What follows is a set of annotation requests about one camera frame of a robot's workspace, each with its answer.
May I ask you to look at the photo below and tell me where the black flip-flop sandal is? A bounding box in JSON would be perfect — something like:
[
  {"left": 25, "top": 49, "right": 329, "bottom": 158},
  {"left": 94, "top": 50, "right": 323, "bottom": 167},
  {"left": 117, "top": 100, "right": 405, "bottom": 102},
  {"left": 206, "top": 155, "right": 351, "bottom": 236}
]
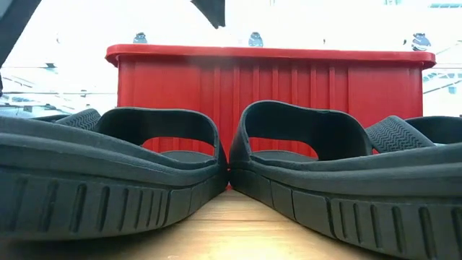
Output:
[
  {"left": 53, "top": 108, "right": 102, "bottom": 133},
  {"left": 365, "top": 115, "right": 437, "bottom": 155}
]

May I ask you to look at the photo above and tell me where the black thick-soled slide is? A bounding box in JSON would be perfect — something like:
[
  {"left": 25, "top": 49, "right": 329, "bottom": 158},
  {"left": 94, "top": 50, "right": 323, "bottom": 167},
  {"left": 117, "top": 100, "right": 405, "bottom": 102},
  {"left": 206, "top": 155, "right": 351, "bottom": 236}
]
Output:
[
  {"left": 0, "top": 107, "right": 230, "bottom": 242},
  {"left": 229, "top": 100, "right": 462, "bottom": 260}
]

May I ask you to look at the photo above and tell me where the small black slide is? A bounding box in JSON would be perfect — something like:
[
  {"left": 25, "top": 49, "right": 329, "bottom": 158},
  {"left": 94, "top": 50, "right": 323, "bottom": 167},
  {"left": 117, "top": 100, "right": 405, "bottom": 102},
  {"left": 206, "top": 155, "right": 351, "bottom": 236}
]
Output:
[{"left": 404, "top": 115, "right": 462, "bottom": 145}]

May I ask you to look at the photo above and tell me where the red plastic bin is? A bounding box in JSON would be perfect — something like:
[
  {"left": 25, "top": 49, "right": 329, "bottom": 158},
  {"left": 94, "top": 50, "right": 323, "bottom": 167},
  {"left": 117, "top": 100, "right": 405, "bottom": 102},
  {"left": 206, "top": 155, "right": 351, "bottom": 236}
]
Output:
[{"left": 105, "top": 44, "right": 437, "bottom": 157}]

